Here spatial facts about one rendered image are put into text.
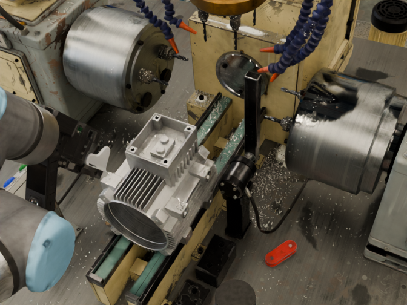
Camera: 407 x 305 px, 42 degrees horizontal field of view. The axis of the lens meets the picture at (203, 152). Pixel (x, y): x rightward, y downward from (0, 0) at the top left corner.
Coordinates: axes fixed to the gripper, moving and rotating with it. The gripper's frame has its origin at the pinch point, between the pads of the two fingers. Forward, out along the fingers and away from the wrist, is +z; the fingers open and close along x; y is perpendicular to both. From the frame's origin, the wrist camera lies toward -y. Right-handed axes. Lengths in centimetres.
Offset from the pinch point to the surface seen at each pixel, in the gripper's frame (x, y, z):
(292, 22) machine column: -14, 53, 36
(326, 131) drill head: -34.7, 25.8, 20.1
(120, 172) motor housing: 1.5, 1.9, 13.2
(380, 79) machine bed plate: -35, 58, 77
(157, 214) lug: -12.4, -2.8, 7.2
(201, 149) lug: -12.2, 12.8, 16.5
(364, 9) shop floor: 2, 145, 220
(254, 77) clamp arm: -20.2, 28.6, 7.2
